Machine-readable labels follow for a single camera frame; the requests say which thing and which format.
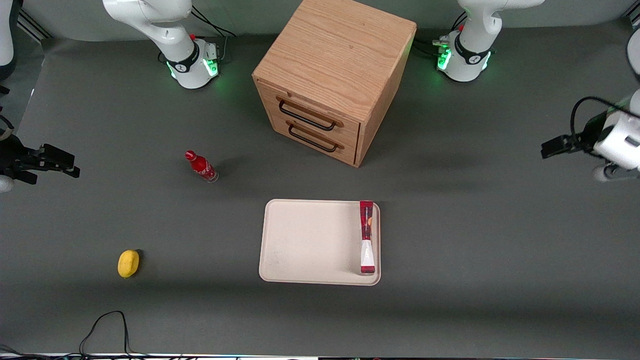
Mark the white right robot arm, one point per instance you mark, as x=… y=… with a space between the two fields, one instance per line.
x=170 y=30

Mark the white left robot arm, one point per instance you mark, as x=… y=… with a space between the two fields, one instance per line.
x=470 y=45

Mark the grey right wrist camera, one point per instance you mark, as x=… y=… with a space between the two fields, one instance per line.
x=5 y=184

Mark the red cola bottle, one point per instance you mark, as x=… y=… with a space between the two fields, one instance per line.
x=202 y=166

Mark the wooden drawer cabinet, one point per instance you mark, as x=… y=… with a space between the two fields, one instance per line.
x=340 y=55

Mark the yellow lemon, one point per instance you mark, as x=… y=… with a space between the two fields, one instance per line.
x=128 y=263

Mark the wooden drawer front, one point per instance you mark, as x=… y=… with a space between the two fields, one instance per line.
x=320 y=142
x=320 y=107

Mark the cream plastic tray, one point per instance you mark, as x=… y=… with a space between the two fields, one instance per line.
x=310 y=242

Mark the aluminium frame rail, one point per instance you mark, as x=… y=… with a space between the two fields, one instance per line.
x=34 y=25

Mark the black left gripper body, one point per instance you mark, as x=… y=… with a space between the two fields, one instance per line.
x=588 y=133

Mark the red tartan cookie box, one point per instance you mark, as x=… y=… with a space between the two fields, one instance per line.
x=367 y=235

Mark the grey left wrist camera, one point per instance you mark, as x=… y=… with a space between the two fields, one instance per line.
x=602 y=173

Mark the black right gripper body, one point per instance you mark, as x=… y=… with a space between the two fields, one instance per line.
x=11 y=156

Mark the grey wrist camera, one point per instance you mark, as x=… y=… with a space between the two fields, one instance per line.
x=602 y=173
x=5 y=184

